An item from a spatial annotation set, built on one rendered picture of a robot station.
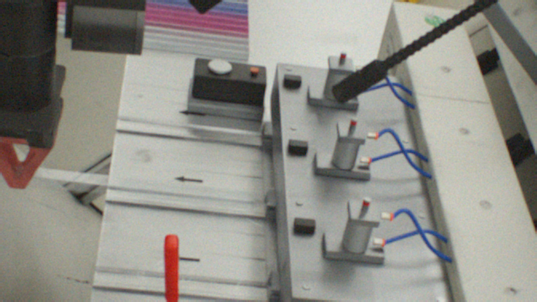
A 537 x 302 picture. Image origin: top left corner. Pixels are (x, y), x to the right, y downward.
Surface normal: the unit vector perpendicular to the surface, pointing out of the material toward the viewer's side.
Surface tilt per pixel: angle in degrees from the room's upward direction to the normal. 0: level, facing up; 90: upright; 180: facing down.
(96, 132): 90
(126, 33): 78
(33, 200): 0
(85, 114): 90
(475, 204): 43
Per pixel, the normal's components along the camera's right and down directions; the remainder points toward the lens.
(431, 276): 0.16, -0.79
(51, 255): 0.79, -0.50
